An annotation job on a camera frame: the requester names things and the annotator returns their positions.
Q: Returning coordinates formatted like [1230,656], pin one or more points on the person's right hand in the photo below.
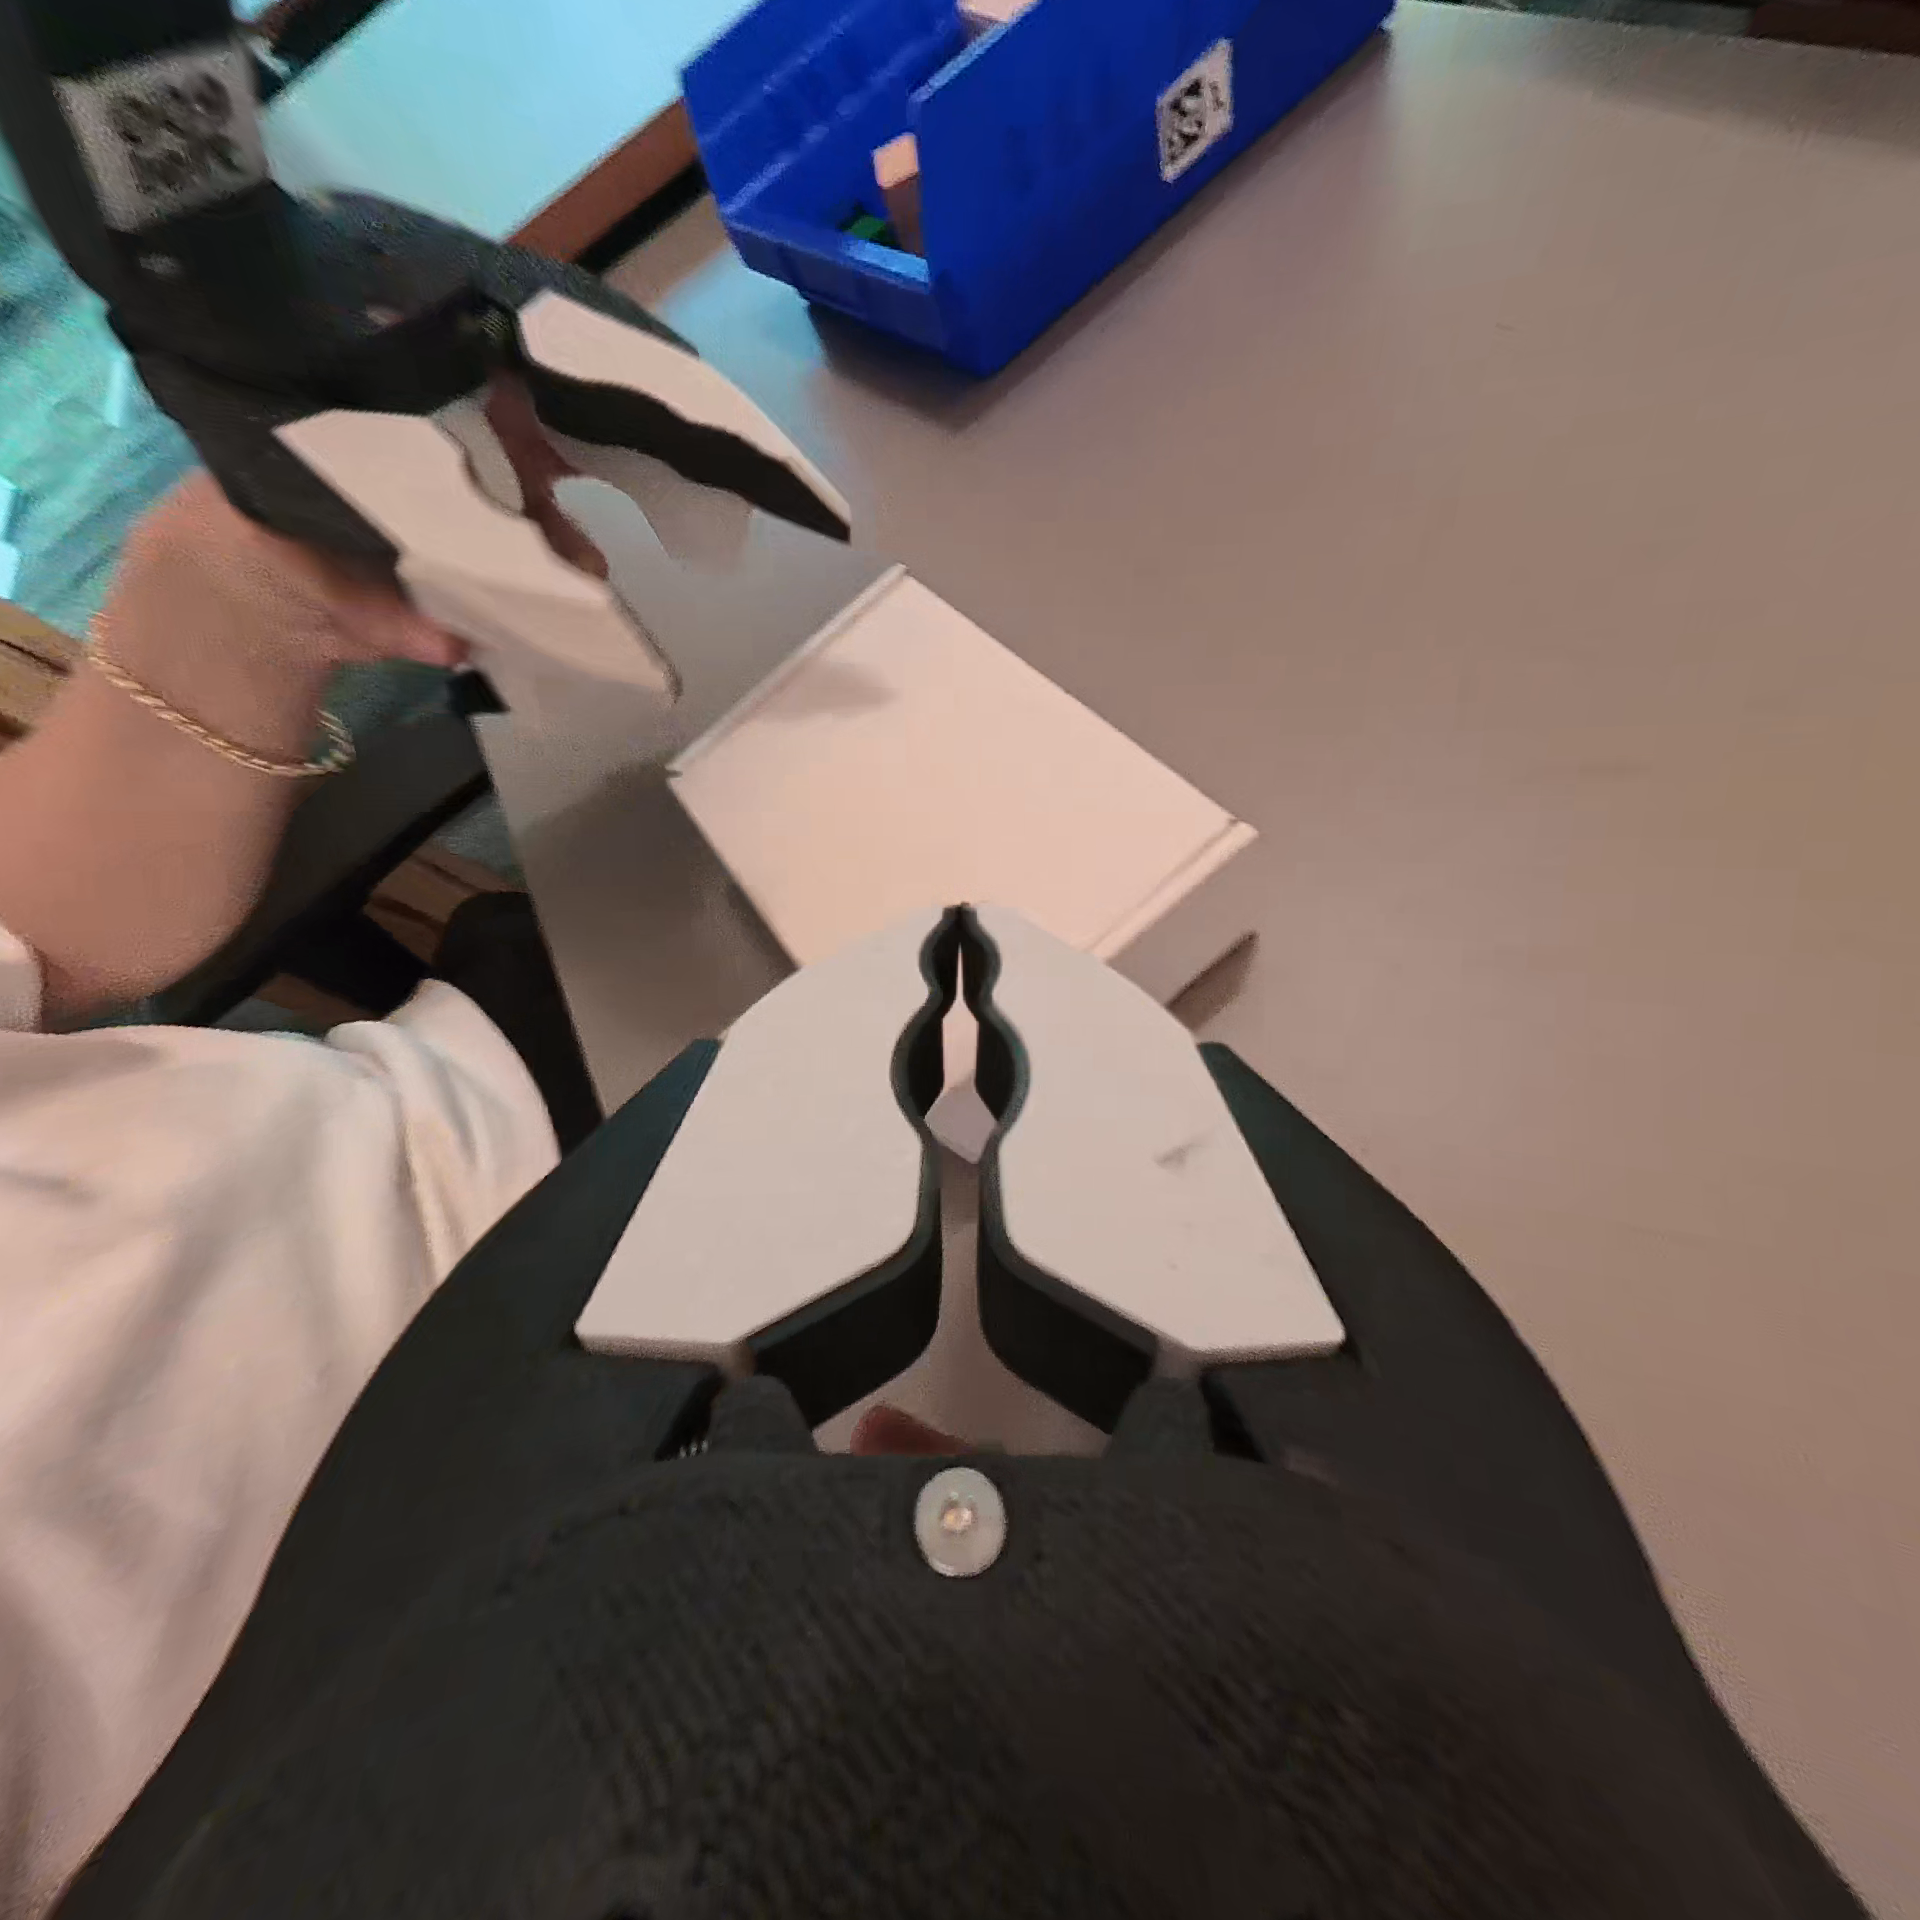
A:
[902,1435]

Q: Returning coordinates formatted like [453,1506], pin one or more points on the person's left hand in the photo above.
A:
[242,615]

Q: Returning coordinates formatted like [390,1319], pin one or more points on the background grey table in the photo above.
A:
[495,106]

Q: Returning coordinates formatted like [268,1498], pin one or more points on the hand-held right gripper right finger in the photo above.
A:
[1171,1202]

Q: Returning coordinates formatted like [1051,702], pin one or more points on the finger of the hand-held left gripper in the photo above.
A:
[676,390]
[495,600]

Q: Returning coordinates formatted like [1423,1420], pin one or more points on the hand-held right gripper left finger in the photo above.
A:
[764,1186]

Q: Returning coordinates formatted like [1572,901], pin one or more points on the black office chair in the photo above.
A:
[375,840]

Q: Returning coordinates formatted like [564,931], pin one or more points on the plain wooden block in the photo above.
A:
[897,189]

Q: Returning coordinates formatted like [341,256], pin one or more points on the blue plastic bin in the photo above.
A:
[1051,195]

